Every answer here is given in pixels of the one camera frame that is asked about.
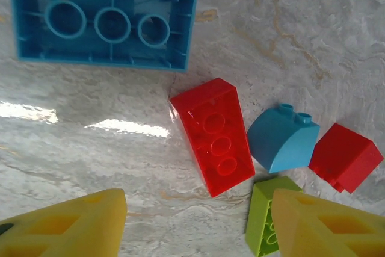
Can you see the red long lego brick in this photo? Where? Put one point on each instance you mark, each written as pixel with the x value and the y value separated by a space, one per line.
pixel 210 148

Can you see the green long lego brick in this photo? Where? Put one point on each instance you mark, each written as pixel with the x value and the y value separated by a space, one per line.
pixel 260 215

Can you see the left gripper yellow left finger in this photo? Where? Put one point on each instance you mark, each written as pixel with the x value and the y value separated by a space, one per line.
pixel 60 233

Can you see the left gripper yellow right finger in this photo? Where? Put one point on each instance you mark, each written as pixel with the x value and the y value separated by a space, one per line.
pixel 331 233

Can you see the blue curved lego brick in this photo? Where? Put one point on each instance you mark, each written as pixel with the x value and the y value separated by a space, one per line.
pixel 279 139

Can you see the red sloped lego brick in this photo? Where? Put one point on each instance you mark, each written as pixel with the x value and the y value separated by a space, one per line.
pixel 346 154

